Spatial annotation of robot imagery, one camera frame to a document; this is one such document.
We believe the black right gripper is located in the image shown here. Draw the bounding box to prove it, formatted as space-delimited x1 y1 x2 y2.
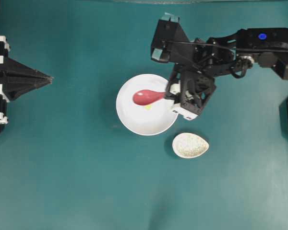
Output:
164 70 216 120

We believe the white round bowl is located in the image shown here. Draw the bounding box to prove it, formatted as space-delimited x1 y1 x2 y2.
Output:
116 74 178 136

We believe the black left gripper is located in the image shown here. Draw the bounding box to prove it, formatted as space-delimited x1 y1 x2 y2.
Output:
0 35 53 124

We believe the speckled white spoon rest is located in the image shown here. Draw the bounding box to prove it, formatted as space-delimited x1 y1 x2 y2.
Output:
172 133 209 159

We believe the pink ceramic spoon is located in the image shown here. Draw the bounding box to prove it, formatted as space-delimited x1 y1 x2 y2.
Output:
132 90 165 106

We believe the green mat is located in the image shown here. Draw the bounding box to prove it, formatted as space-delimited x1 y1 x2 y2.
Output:
0 0 288 230

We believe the yellow hexagonal prism block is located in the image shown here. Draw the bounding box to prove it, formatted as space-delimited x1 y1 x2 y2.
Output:
144 104 152 110

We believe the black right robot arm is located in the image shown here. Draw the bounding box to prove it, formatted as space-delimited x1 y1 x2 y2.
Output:
151 26 288 120

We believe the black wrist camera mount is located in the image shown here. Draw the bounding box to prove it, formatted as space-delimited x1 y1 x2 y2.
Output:
151 13 194 66

